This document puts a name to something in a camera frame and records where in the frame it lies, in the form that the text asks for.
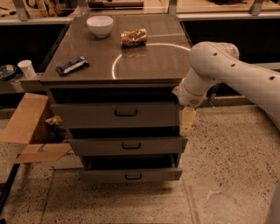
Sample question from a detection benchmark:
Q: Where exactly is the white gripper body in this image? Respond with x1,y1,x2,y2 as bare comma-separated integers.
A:
172,68,218,108

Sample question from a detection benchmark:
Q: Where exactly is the grey drawer cabinet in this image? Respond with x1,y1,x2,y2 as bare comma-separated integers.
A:
40,15,191,171

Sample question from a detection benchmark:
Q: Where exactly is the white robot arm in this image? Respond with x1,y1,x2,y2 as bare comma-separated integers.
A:
176,42,280,224

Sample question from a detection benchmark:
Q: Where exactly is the brown cardboard box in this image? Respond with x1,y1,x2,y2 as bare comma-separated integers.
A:
0,93,71,164

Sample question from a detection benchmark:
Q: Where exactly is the grey middle drawer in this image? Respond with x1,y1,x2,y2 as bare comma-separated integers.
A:
70,136,187,156

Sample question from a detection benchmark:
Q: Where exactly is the grey drawer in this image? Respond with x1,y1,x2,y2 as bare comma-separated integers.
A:
52,102,182,129
80,168,182,184
70,136,187,156

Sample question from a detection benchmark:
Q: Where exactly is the clear plastic bracket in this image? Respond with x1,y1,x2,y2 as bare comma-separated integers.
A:
208,84,220,107

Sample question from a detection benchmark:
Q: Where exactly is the dark blue snack bar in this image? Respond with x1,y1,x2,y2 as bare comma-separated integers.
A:
56,56,89,76

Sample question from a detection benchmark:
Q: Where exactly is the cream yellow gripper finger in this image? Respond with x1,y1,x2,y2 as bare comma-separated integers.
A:
179,107,196,137

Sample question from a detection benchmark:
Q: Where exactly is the crumpled gold snack bag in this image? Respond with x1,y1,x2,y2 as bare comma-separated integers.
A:
120,28,148,47

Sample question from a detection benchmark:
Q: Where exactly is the grey bottom drawer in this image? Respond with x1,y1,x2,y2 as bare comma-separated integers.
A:
80,168,182,184

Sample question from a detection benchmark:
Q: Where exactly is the grey top drawer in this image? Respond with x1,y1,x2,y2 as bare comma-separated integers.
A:
52,102,182,129

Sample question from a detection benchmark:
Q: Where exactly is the dark round lid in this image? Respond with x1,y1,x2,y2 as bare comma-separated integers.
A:
0,65,17,81

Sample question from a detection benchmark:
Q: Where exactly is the white ceramic bowl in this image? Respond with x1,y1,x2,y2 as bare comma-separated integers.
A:
87,16,114,38

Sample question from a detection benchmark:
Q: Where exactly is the white paper cup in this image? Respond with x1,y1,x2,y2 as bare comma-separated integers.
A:
17,59,36,78

